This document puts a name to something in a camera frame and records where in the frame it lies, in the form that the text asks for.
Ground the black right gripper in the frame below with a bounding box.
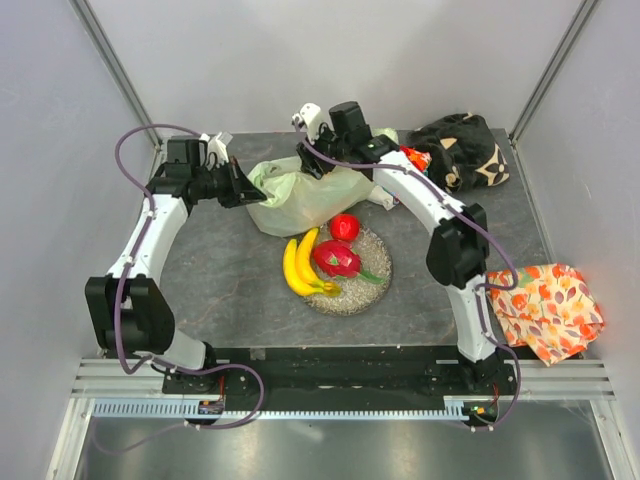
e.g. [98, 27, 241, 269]
[294, 119, 349, 181]

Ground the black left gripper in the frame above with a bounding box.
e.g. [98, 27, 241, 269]
[192, 156, 266, 209]

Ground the avocado print plastic bag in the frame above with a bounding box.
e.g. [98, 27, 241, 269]
[247, 156, 377, 237]

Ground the red fake apple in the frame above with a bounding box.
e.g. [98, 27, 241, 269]
[329, 213, 360, 242]

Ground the yellow fake banana bunch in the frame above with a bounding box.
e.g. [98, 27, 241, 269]
[282, 227, 342, 297]

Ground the red fake dragon fruit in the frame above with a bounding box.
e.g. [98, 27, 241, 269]
[312, 240, 386, 284]

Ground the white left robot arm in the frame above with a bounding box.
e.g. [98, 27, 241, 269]
[85, 132, 266, 393]

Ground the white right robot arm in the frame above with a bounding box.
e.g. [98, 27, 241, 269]
[291, 101, 495, 394]

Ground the white cartoon print cloth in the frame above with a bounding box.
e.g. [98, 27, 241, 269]
[367, 145, 434, 210]

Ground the black beige patterned cloth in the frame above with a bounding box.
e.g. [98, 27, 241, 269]
[405, 113, 510, 193]

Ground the speckled ceramic plate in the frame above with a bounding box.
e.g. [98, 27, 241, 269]
[302, 225, 393, 317]

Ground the orange floral cloth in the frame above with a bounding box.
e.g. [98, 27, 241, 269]
[487, 263, 605, 366]

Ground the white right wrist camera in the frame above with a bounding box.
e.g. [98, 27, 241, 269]
[292, 103, 325, 142]

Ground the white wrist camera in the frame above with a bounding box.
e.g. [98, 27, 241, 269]
[199, 132, 233, 169]
[292, 103, 325, 142]

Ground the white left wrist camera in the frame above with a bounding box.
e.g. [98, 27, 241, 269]
[199, 132, 233, 169]

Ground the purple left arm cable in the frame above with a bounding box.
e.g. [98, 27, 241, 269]
[89, 123, 267, 454]

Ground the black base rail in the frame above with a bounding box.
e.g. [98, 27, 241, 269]
[159, 344, 519, 401]

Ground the grey slotted cable duct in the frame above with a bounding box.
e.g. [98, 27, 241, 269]
[92, 397, 488, 421]

